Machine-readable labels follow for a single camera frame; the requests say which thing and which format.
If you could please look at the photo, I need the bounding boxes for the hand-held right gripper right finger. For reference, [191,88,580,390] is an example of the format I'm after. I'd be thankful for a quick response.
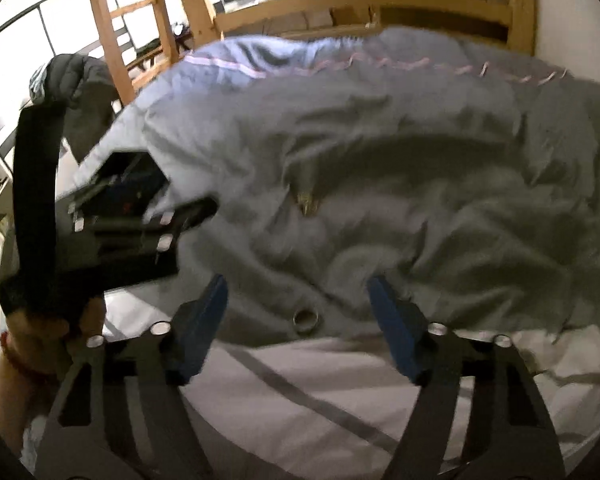
[366,275,566,480]

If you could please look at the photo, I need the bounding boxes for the light blue shirt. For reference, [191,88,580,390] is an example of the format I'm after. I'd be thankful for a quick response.
[28,66,52,104]

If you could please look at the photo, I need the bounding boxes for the wooden ladder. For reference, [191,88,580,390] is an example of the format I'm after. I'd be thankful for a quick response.
[83,0,182,107]

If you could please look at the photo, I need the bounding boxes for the silver ring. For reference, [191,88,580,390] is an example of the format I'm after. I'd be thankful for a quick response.
[292,309,321,335]

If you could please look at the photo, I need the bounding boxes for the black puffer jacket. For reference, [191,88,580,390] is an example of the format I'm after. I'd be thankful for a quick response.
[44,53,119,162]

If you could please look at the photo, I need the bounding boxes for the white grey striped blanket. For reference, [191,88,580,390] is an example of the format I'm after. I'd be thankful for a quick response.
[20,287,600,480]

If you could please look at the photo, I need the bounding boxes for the person's left hand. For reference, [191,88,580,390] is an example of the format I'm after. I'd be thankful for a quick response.
[2,294,107,377]

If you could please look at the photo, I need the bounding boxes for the grey duvet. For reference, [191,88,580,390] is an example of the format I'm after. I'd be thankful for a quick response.
[75,26,600,353]

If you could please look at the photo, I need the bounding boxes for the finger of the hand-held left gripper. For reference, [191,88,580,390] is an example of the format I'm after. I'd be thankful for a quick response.
[70,196,220,235]
[94,232,181,287]

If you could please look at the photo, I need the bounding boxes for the small gold earrings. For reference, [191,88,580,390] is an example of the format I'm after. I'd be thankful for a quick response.
[295,187,321,217]

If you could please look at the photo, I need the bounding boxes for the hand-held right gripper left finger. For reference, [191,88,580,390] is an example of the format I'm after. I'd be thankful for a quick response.
[34,274,229,480]

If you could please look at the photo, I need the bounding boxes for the black box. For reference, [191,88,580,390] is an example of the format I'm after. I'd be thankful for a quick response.
[72,149,174,218]

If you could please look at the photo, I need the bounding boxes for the wooden bed frame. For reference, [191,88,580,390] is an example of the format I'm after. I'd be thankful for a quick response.
[167,0,539,57]

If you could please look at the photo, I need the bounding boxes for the dark desk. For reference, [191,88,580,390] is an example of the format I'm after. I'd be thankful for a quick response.
[126,22,192,72]

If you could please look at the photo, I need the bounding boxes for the red string bracelet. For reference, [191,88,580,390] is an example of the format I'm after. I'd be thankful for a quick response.
[0,331,53,380]

